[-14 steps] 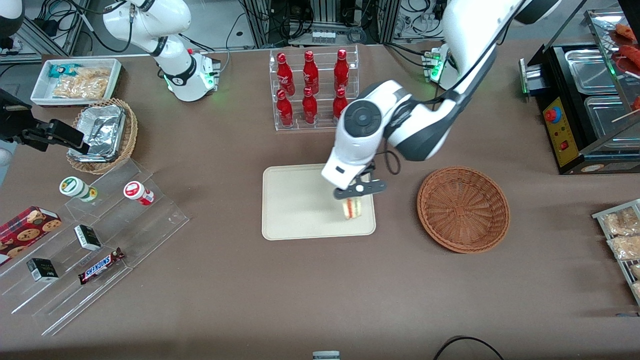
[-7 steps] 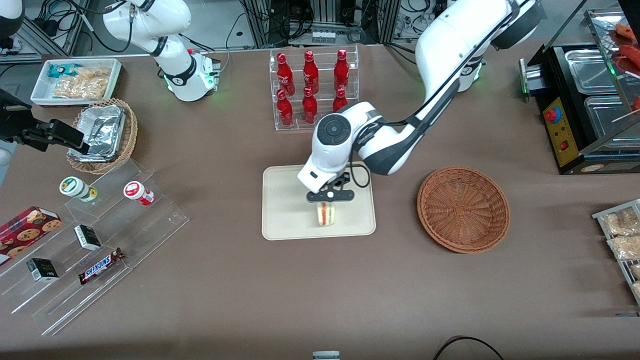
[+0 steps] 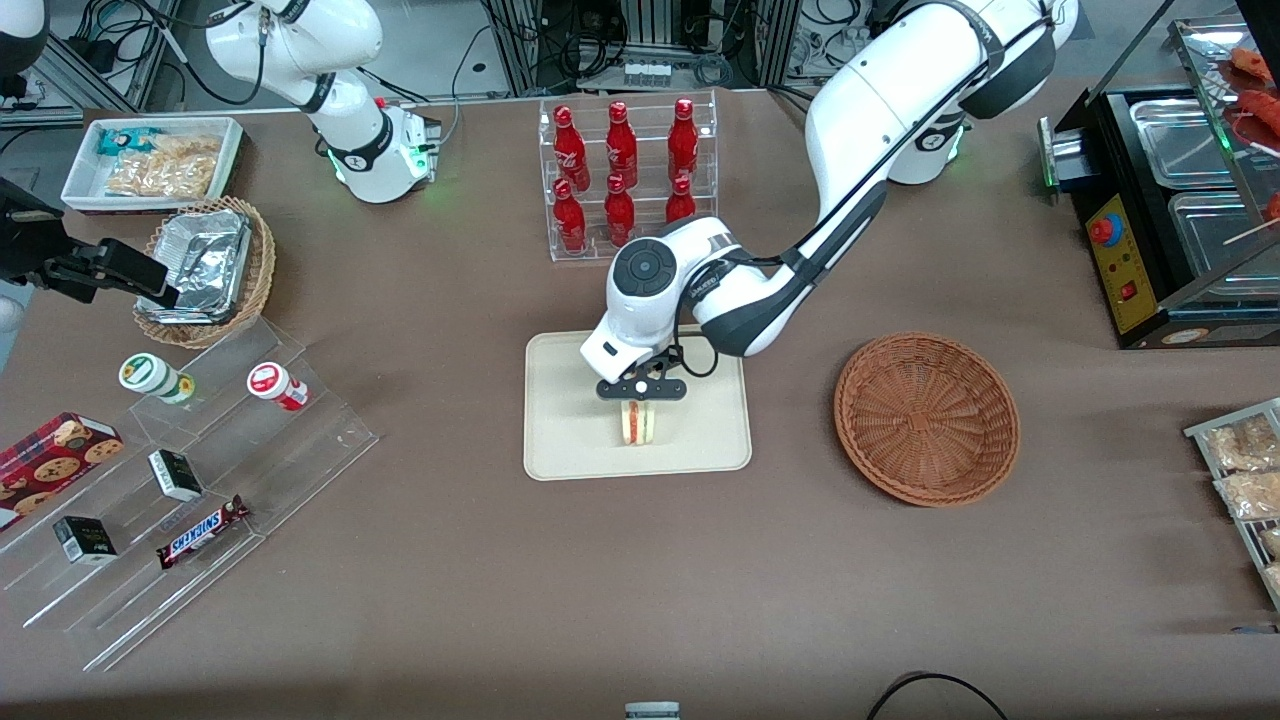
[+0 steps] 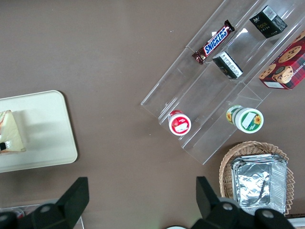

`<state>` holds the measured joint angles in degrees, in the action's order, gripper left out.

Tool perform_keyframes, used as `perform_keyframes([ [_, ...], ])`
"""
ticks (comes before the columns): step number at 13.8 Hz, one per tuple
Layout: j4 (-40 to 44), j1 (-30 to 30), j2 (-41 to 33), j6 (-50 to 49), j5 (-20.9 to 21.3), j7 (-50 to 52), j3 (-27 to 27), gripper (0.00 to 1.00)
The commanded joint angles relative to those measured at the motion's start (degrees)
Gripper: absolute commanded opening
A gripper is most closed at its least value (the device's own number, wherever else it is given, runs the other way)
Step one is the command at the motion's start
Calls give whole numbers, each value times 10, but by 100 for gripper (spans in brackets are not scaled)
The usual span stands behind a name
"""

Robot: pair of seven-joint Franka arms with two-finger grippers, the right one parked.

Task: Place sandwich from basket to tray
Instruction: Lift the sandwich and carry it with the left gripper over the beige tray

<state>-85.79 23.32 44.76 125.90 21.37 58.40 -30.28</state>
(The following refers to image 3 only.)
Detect white plastic bin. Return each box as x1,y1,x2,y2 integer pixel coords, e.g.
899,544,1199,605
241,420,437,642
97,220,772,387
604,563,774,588
62,117,246,214

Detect red fried skewer food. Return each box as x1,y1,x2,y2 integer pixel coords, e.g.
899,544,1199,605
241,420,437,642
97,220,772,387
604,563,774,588
1228,45,1280,87

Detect aluminium foil container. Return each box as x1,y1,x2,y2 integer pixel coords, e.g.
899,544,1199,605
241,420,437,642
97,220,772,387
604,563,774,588
137,208,251,323

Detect red cookie box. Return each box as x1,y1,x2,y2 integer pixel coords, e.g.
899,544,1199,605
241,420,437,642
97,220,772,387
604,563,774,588
0,412,125,531

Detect beige plastic tray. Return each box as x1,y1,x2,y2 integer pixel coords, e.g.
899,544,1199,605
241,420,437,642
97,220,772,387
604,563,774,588
523,328,753,482

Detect teal snack packet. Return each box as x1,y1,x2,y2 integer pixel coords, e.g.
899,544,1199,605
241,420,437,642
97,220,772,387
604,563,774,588
97,125,161,157

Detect small light wicker basket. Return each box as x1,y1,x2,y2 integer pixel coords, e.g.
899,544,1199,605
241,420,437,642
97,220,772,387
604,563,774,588
133,196,276,349

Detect clear bag of chips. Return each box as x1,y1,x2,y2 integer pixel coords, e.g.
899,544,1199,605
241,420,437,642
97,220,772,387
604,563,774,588
105,150,217,199
150,133,223,166

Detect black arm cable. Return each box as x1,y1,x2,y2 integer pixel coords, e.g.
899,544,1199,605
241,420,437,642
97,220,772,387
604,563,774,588
655,335,723,381

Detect large brown wicker basket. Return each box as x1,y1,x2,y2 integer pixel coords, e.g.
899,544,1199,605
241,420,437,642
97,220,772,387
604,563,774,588
834,332,1021,507

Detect black table cable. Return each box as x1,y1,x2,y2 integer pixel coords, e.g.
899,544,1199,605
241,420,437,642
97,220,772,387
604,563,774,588
865,672,1011,720

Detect green capped yogurt bottle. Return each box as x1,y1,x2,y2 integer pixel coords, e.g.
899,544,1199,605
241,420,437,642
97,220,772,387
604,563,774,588
118,353,196,406

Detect black food warmer machine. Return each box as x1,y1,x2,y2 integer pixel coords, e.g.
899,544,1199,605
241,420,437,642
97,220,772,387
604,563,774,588
1038,15,1280,351

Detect clear acrylic bottle rack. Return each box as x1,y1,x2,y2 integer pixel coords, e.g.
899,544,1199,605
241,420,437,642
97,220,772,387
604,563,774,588
538,88,719,263

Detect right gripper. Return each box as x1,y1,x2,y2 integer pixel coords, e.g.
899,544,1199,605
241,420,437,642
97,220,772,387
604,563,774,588
0,178,182,308

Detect steel warmer pan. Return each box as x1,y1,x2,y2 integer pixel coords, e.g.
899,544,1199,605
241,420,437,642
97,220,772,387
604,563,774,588
1130,97,1239,191
1167,190,1280,303

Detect clear acrylic step stand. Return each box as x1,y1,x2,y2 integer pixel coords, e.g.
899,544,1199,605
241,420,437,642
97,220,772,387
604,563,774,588
0,318,379,673

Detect Snickers chocolate bar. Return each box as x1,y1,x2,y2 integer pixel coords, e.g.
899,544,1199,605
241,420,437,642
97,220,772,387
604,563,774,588
156,495,250,570

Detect small black carton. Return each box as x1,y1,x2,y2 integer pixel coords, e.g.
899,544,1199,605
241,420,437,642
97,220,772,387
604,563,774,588
53,516,118,565
148,449,204,502

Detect red capped yogurt bottle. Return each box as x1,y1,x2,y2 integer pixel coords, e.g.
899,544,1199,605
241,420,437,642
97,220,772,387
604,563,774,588
247,362,309,412

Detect metal wire tray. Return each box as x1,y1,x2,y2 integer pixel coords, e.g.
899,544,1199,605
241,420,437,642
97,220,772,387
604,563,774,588
1184,398,1280,611

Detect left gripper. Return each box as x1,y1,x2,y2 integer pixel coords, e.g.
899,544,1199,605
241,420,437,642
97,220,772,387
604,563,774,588
580,318,689,414

